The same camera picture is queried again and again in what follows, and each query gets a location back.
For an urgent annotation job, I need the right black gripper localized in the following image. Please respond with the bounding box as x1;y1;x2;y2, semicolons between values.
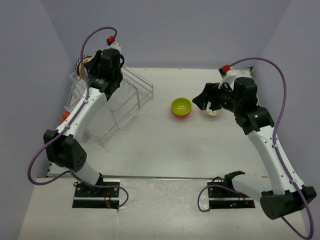
193;81;242;114

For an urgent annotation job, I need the cream floral patterned bowl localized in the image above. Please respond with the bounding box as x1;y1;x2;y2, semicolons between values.
204;106;223;117

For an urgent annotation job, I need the lime green bowl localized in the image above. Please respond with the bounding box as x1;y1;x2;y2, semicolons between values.
170;97;192;114

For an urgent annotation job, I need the orange plastic bowl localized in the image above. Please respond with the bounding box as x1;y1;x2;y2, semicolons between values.
171;109;192;119

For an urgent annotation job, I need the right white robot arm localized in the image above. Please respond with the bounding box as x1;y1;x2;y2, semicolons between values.
192;77;317;220

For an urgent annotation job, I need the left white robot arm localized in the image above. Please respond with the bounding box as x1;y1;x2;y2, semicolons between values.
43;48;124;197

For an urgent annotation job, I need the blue zigzag patterned bowl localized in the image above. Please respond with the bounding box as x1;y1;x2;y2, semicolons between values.
74;55;87;76

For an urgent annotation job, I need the orange plastic utensil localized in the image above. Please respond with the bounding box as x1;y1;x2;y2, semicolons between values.
58;110;70;124

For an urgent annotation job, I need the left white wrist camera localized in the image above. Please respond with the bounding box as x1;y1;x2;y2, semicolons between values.
107;41;122;52

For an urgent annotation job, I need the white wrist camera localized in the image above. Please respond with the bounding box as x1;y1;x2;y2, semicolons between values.
107;41;122;52
218;64;237;89

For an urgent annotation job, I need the white wire dish rack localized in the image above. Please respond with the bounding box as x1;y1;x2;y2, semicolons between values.
80;65;154;145

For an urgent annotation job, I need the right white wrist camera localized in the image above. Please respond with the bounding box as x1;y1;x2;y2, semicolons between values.
218;64;237;89

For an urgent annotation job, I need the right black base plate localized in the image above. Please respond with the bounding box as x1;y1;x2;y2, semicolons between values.
207;187;256;210

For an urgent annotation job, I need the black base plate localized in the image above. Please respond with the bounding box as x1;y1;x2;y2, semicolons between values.
72;181;120;210
207;187;256;210

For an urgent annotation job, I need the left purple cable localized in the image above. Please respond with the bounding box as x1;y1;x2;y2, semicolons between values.
26;27;129;208

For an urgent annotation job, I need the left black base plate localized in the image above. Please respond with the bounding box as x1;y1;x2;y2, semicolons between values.
72;181;120;210

